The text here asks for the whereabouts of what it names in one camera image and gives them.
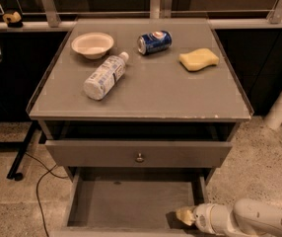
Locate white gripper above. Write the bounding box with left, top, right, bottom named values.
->
left=176, top=203, right=219, bottom=234

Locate grey drawer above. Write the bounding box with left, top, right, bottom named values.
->
left=50, top=167, right=209, bottom=237
left=45, top=140, right=232, bottom=168

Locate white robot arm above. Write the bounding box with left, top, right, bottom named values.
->
left=176, top=198, right=282, bottom=237

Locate grey drawer cabinet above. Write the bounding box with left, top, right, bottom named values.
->
left=26, top=16, right=255, bottom=190

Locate grey top drawer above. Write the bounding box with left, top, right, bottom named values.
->
left=45, top=140, right=232, bottom=168

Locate yellow sponge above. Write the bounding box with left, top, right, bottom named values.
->
left=178, top=48, right=220, bottom=72

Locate clear plastic water bottle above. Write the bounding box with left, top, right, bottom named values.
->
left=84, top=52, right=129, bottom=101

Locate blue soda can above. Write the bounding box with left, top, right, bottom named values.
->
left=137, top=31, right=172, bottom=55

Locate black desk leg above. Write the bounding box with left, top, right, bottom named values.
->
left=7, top=121, right=38, bottom=181

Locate white paper bowl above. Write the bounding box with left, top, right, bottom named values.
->
left=71, top=33, right=114, bottom=59

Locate small yellow black object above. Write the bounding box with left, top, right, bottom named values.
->
left=2, top=11, right=23, bottom=28

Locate black floor cable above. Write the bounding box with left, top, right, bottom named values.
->
left=0, top=131, right=68, bottom=237

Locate metal window rail frame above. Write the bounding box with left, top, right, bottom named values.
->
left=0, top=0, right=282, bottom=29

